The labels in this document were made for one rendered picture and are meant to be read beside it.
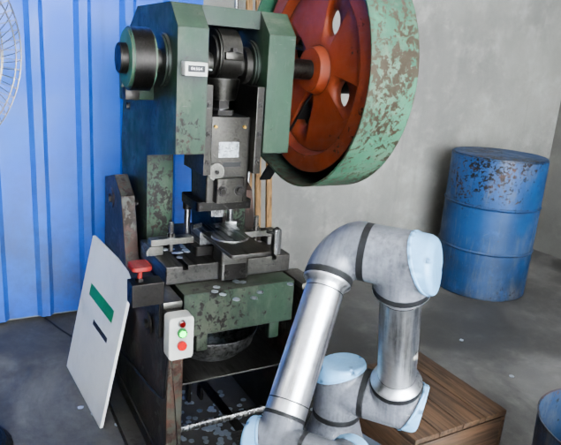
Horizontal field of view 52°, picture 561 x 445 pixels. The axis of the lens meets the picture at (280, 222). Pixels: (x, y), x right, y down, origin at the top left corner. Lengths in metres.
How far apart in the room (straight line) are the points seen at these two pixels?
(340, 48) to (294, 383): 1.26
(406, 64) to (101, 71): 1.64
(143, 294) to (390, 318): 0.82
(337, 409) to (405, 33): 1.09
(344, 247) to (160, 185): 1.14
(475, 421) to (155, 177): 1.32
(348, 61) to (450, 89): 2.23
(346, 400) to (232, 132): 0.93
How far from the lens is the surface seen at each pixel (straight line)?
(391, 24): 1.82
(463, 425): 1.92
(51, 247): 3.11
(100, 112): 3.00
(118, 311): 2.22
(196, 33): 1.79
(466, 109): 4.28
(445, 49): 4.08
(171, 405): 1.91
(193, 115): 1.79
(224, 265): 1.90
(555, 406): 1.99
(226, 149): 1.90
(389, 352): 1.26
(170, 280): 1.88
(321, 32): 2.13
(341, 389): 1.40
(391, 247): 1.09
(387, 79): 1.79
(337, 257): 1.10
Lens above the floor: 1.36
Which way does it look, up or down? 16 degrees down
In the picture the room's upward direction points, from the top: 4 degrees clockwise
